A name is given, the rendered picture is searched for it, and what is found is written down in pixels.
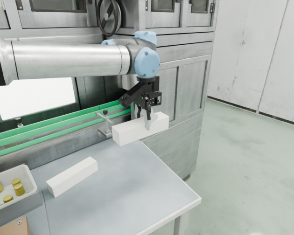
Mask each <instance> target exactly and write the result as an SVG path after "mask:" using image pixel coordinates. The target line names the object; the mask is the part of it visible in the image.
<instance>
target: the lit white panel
mask: <svg viewBox="0 0 294 235"><path fill-rule="evenodd" d="M72 102H75V97H74V92H73V86H72V81H71V77H66V78H47V79H27V80H13V81H12V82H11V83H10V84H9V85H8V86H0V114H1V117H2V120H4V119H8V118H13V117H16V116H20V115H24V114H28V113H32V112H36V111H41V110H44V109H48V108H52V107H56V106H60V105H64V104H69V103H72Z"/></svg>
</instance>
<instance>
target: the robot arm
mask: <svg viewBox="0 0 294 235"><path fill-rule="evenodd" d="M156 46H157V38H156V33H155V32H153V31H137V32H135V37H134V38H130V39H111V40H104V41H103V42H102V44H81V43H59V42H37V41H7V40H5V39H3V38H2V37H1V36H0V86H8V85H9V84H10V83H11V82H12V81H13V80H27V79H47V78H66V77H85V76H114V75H132V74H136V80H137V81H138V83H137V84H136V85H135V86H133V87H132V88H131V89H130V90H129V91H128V92H127V93H125V94H124V95H123V96H122V97H121V98H119V99H118V102H119V103H120V104H121V105H122V106H123V107H125V108H126V107H127V106H129V105H130V104H131V103H132V102H133V106H134V113H135V117H136V119H137V118H140V116H141V115H143V116H144V119H145V120H144V122H145V128H146V129H147V130H148V131H149V130H150V126H151V123H153V122H154V121H156V120H157V119H158V115H157V114H154V113H153V109H152V108H151V107H153V106H158V105H161V102H159V100H158V97H159V96H162V92H160V91H159V82H160V76H156V73H157V71H158V69H159V67H160V58H159V55H158V54H157V53H156Z"/></svg>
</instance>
